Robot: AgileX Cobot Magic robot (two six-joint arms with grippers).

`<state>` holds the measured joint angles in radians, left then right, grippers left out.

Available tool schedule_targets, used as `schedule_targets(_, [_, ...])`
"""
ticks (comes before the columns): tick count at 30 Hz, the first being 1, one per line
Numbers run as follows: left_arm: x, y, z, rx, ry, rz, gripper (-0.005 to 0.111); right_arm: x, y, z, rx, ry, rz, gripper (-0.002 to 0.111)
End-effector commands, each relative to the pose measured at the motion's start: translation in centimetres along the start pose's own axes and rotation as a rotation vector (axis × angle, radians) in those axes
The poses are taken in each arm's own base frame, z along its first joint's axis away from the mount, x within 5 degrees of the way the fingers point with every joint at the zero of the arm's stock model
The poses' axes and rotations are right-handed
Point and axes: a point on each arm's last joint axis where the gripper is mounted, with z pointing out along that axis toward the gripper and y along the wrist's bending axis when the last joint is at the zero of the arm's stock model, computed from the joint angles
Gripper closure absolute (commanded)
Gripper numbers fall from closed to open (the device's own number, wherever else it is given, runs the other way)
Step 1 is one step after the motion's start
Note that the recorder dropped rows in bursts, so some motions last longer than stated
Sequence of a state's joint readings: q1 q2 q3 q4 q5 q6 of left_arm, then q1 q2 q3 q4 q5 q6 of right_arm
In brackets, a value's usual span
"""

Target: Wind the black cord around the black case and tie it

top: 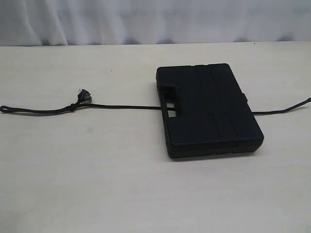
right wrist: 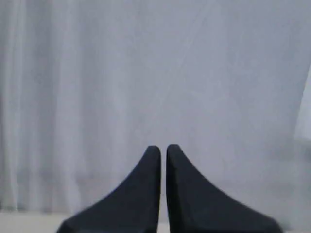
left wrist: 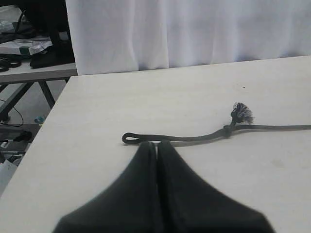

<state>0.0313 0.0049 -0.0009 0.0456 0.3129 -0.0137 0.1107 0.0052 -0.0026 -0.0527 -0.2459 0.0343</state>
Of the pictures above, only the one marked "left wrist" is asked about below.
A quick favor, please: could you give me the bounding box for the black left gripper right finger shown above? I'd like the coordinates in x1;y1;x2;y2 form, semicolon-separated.
157;141;275;233

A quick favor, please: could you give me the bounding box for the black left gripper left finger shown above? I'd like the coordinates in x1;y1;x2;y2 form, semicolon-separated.
54;142;158;233

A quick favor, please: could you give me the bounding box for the black cord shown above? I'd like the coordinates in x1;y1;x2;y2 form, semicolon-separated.
122;102;311;148

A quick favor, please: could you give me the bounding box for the grey side table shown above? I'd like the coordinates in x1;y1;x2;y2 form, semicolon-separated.
0;63;77;125

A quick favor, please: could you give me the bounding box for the white backdrop curtain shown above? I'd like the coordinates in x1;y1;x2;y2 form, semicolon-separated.
66;0;311;75

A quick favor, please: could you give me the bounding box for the black monitor stand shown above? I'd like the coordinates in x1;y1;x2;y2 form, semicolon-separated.
20;0;75;68

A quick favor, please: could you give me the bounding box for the black cable coil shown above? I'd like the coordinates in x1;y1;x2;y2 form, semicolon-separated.
0;54;22;73

